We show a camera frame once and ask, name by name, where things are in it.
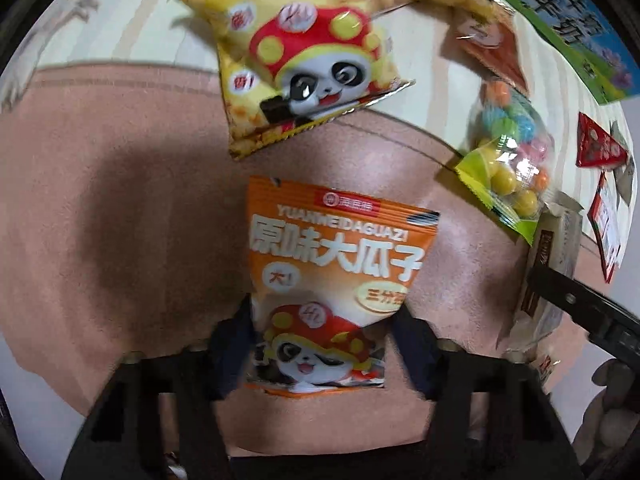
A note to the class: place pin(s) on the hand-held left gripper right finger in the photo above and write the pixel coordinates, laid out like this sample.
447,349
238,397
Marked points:
414,355

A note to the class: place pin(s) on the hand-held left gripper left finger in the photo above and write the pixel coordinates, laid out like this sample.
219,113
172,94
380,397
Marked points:
234,345

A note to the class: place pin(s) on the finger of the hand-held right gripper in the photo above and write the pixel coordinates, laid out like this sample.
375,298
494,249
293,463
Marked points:
590,305

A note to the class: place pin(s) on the cream and brown wafer stick packet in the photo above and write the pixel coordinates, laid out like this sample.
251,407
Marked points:
550,245

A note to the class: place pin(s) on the red orange snack packet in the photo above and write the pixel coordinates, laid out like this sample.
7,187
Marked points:
607,225

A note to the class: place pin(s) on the orange panda seed packet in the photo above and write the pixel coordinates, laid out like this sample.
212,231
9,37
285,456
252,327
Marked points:
330,255

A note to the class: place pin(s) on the clear bag of colourful candy balls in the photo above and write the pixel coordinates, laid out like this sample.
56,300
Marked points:
505,170

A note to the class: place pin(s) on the red and white snack packet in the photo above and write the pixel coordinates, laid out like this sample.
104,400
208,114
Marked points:
597,145

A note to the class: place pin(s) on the clear bag of round puffs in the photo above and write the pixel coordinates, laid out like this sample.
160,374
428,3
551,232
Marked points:
492,45

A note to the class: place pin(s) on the yellow panda snack packet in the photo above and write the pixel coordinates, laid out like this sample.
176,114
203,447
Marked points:
300,45

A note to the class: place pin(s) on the person's right hand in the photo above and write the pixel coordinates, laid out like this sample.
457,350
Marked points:
607,400

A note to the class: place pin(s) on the pink blanket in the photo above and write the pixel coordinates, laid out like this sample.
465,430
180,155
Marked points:
125,185

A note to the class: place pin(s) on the green and blue milk carton box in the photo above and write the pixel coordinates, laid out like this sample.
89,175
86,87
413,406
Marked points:
565,25

